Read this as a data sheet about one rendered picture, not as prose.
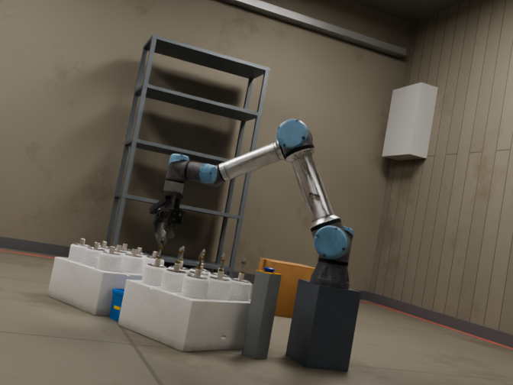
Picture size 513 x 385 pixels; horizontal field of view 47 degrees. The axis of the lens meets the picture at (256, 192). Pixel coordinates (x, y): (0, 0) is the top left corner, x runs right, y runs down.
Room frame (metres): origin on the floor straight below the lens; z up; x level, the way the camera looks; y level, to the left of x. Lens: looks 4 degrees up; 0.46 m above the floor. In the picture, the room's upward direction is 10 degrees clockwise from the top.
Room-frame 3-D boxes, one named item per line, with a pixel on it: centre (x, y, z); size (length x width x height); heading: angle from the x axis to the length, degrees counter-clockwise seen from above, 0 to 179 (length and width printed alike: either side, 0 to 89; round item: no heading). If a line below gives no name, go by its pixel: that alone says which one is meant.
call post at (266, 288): (2.21, -0.10, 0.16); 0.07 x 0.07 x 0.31; 48
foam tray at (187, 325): (2.35, 0.17, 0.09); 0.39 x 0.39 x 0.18; 48
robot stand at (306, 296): (2.29, -0.34, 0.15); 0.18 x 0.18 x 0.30; 21
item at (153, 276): (2.34, 0.33, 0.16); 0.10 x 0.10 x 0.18
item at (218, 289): (2.27, 0.08, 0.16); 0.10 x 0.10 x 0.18
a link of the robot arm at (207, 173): (2.32, 0.22, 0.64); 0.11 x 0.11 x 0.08; 75
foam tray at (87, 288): (2.72, 0.57, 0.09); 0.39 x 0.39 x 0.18; 48
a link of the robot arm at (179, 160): (2.33, 0.32, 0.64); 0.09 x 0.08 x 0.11; 75
